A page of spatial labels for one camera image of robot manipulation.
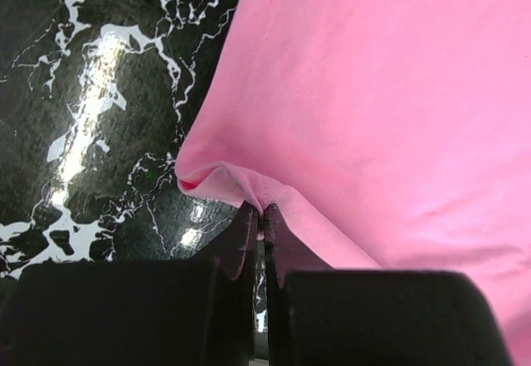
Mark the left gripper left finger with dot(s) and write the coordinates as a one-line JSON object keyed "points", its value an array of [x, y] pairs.
{"points": [[197, 311]]}

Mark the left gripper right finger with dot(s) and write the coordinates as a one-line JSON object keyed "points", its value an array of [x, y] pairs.
{"points": [[321, 316]]}

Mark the light pink t-shirt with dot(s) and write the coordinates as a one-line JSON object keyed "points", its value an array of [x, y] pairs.
{"points": [[391, 134]]}

